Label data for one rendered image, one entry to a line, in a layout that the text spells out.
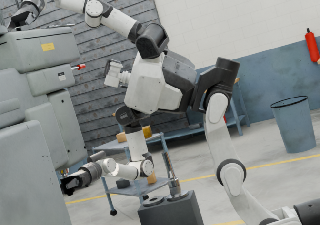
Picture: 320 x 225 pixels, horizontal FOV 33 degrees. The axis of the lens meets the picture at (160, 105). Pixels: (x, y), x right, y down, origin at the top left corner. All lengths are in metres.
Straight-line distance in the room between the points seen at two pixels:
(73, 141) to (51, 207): 0.49
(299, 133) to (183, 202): 4.85
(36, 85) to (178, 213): 0.74
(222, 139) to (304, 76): 7.03
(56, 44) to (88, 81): 8.39
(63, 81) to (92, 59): 8.30
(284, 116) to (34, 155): 5.25
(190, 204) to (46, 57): 0.82
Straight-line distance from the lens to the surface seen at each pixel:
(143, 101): 2.52
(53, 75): 2.24
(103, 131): 10.76
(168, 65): 2.51
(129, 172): 2.62
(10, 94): 2.01
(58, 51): 2.31
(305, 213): 2.73
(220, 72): 2.54
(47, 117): 2.14
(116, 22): 2.45
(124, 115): 2.66
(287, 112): 6.80
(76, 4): 2.49
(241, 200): 2.63
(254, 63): 9.64
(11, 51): 2.08
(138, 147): 2.68
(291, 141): 6.92
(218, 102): 2.52
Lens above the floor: 1.65
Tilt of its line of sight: 5 degrees down
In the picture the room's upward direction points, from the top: 16 degrees counter-clockwise
